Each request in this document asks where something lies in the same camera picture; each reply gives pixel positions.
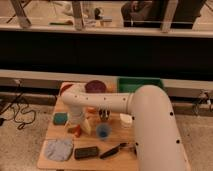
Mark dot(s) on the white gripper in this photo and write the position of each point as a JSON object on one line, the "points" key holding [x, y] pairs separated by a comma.
{"points": [[77, 116]]}

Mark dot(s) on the red orange pepper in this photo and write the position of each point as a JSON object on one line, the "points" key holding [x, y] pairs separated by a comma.
{"points": [[75, 130]]}

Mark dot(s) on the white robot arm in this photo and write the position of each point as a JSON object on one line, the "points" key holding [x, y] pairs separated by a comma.
{"points": [[158, 141]]}

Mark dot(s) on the blue plastic cup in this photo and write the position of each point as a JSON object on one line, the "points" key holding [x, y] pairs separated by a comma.
{"points": [[103, 130]]}

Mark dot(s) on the metal utensil cup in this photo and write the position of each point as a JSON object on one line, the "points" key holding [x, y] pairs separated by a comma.
{"points": [[104, 115]]}

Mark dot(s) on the teal sponge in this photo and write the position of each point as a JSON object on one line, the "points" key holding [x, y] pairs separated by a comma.
{"points": [[60, 118]]}

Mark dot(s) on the black rectangular block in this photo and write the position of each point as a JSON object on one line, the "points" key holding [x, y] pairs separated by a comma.
{"points": [[86, 152]]}

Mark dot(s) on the grey blue cloth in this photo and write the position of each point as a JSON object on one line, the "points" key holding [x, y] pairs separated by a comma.
{"points": [[58, 149]]}

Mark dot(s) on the dark purple plate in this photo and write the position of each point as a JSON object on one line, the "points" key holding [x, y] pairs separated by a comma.
{"points": [[95, 86]]}

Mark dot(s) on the white paper cup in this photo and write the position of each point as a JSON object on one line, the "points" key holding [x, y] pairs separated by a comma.
{"points": [[126, 120]]}

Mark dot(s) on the red bowl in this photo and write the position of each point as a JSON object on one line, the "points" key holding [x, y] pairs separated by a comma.
{"points": [[64, 88]]}

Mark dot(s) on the green plastic bin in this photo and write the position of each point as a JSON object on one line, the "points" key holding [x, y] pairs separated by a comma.
{"points": [[131, 84]]}

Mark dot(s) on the black handled knife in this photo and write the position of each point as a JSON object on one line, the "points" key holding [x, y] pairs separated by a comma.
{"points": [[113, 151]]}

